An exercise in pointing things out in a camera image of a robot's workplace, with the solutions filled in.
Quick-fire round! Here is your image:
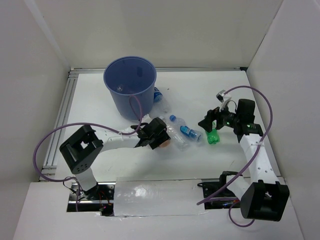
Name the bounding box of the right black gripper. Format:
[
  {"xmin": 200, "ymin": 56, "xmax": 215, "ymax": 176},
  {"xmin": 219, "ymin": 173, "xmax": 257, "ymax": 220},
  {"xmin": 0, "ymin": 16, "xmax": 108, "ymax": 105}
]
[{"xmin": 198, "ymin": 100, "xmax": 241, "ymax": 133}]

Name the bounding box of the orange juice bottle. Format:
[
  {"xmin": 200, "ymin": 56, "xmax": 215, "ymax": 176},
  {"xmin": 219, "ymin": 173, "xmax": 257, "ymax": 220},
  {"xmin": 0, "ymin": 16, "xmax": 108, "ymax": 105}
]
[{"xmin": 158, "ymin": 139, "xmax": 171, "ymax": 148}]

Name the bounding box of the green soda bottle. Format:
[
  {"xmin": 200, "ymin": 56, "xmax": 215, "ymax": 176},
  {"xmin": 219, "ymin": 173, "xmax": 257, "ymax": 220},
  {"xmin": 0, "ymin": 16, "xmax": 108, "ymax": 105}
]
[{"xmin": 205, "ymin": 122, "xmax": 220, "ymax": 145}]

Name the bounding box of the clear bottle white cap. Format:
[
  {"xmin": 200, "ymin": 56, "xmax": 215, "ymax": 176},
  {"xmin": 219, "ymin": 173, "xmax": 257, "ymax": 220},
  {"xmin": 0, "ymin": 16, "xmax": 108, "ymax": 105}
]
[{"xmin": 160, "ymin": 116, "xmax": 190, "ymax": 151}]

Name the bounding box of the clear bottle blue cap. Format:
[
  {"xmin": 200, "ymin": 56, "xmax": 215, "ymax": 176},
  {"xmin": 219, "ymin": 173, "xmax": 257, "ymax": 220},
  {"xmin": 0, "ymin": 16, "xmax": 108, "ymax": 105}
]
[{"xmin": 169, "ymin": 114, "xmax": 203, "ymax": 144}]

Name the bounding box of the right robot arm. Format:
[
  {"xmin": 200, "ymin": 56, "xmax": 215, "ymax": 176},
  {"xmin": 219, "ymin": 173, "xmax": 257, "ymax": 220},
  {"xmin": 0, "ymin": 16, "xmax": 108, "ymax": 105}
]
[{"xmin": 198, "ymin": 99, "xmax": 290, "ymax": 222}]

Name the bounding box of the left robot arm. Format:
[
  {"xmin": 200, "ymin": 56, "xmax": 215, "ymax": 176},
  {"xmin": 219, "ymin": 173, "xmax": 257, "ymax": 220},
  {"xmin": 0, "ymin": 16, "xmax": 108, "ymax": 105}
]
[{"xmin": 59, "ymin": 117, "xmax": 171, "ymax": 200}]

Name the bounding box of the blue label bottle behind bin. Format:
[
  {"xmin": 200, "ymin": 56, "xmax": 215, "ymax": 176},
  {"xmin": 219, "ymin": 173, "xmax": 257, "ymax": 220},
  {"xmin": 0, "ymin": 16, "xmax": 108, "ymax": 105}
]
[{"xmin": 153, "ymin": 87, "xmax": 171, "ymax": 113}]

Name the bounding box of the blue plastic bin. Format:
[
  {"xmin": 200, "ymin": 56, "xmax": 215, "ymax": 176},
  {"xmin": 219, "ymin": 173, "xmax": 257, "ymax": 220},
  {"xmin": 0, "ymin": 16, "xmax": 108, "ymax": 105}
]
[{"xmin": 103, "ymin": 56, "xmax": 157, "ymax": 120}]

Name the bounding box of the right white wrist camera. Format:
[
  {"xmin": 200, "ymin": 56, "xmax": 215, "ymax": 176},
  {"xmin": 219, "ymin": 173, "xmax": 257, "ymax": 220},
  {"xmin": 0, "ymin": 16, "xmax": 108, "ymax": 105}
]
[{"xmin": 216, "ymin": 90, "xmax": 232, "ymax": 112}]

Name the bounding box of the back aluminium rail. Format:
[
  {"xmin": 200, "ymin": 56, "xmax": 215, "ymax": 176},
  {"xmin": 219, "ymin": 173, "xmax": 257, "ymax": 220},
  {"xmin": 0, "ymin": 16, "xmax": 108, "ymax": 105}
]
[{"xmin": 69, "ymin": 67, "xmax": 248, "ymax": 74}]

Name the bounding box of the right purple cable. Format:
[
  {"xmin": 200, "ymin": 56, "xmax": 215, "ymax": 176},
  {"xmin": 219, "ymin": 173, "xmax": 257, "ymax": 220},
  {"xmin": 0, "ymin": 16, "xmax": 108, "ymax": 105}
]
[{"xmin": 196, "ymin": 85, "xmax": 274, "ymax": 228}]

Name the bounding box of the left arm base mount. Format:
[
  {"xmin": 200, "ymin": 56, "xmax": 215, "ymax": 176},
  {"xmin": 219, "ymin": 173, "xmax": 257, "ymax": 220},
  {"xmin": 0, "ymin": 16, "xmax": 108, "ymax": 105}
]
[{"xmin": 66, "ymin": 182, "xmax": 116, "ymax": 217}]

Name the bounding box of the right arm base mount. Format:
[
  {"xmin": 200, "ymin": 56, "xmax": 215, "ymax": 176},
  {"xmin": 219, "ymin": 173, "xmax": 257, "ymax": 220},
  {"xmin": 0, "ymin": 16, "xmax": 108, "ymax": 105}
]
[{"xmin": 197, "ymin": 178, "xmax": 241, "ymax": 210}]

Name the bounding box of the left aluminium rail frame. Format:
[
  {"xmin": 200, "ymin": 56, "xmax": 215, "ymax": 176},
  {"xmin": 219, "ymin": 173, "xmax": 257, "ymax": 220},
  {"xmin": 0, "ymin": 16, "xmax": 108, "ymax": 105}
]
[{"xmin": 41, "ymin": 69, "xmax": 79, "ymax": 178}]

